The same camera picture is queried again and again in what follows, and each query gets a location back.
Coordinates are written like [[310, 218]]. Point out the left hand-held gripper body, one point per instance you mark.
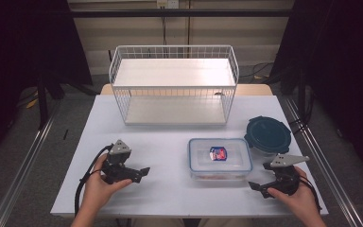
[[119, 148]]

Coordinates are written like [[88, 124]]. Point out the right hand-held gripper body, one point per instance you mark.
[[285, 160]]

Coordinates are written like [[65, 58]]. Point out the round container dark teal lid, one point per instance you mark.
[[267, 134]]

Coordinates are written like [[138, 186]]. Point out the clear rectangular food container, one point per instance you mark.
[[201, 159]]

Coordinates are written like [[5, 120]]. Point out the person's right hand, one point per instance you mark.
[[301, 200]]

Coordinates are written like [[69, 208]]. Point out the person's left hand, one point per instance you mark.
[[96, 189]]

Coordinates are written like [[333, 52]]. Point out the black metal stand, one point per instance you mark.
[[301, 94], [43, 104]]

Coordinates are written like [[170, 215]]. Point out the wooden table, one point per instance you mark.
[[255, 90]]

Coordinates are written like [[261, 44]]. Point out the dark curtain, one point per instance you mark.
[[12, 47], [343, 63]]

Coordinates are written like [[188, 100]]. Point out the aluminium floor rail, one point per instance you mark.
[[22, 170], [321, 157]]

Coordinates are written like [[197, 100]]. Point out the white wall socket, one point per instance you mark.
[[167, 3]]

